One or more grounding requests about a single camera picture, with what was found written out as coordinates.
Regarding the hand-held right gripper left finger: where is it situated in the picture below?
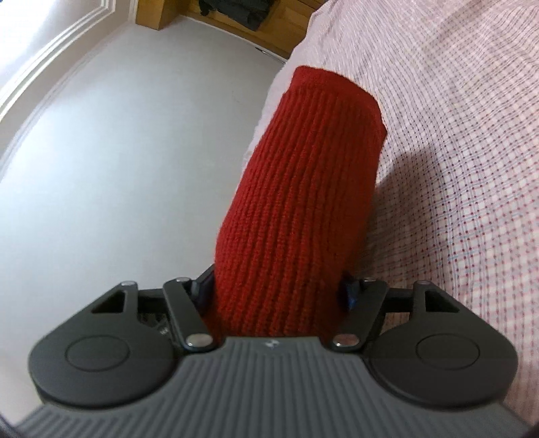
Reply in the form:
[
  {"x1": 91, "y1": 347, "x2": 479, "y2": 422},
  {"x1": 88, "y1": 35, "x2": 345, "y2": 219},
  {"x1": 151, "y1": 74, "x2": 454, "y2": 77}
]
[{"x1": 90, "y1": 264, "x2": 219, "y2": 351}]

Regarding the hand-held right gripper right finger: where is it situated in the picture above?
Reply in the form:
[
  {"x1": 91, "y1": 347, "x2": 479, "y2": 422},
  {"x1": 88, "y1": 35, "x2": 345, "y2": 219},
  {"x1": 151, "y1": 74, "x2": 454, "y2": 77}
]
[{"x1": 327, "y1": 274, "x2": 461, "y2": 353}]

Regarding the red knit cardigan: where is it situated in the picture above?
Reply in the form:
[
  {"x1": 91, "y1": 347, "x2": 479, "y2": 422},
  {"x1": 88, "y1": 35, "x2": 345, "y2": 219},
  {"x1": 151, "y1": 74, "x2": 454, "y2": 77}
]
[{"x1": 206, "y1": 65, "x2": 388, "y2": 340}]

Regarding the pink checked bedsheet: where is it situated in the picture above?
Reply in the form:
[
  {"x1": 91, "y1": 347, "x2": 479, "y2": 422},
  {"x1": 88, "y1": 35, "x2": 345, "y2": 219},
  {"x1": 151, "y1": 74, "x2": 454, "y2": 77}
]
[{"x1": 253, "y1": 0, "x2": 539, "y2": 405}]

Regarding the dark hanging coat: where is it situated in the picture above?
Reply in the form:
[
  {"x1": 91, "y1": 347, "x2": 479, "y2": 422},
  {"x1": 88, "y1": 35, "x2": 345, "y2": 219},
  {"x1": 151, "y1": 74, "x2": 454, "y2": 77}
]
[{"x1": 199, "y1": 0, "x2": 287, "y2": 31}]

